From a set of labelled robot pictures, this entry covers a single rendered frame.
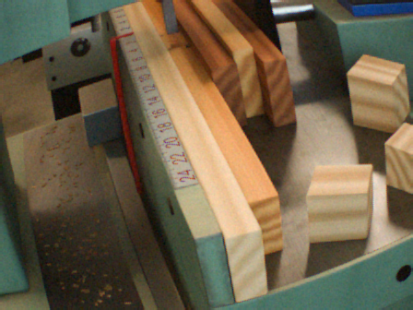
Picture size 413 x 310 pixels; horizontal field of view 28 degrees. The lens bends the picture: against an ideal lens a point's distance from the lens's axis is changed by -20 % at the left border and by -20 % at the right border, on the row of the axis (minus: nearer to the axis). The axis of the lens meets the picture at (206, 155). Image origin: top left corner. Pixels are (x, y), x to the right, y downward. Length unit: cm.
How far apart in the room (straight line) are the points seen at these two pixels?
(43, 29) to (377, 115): 26
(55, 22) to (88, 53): 71
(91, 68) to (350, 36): 71
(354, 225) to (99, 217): 33
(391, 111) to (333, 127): 6
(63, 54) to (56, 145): 43
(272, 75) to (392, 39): 14
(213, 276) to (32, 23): 26
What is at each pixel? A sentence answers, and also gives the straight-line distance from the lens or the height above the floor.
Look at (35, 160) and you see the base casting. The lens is 95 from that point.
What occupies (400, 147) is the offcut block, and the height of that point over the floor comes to 93.
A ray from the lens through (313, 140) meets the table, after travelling 67.
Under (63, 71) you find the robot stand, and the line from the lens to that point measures 138.
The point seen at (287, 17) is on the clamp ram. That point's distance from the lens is 78.
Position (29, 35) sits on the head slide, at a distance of 67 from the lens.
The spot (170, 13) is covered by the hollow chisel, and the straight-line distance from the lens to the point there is 75.
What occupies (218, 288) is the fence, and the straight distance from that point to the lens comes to 52.
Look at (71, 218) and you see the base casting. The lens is 83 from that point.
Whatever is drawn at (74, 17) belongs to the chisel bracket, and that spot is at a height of 101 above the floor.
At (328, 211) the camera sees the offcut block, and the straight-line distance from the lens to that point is 55.
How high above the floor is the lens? 123
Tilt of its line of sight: 29 degrees down
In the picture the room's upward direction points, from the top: 10 degrees counter-clockwise
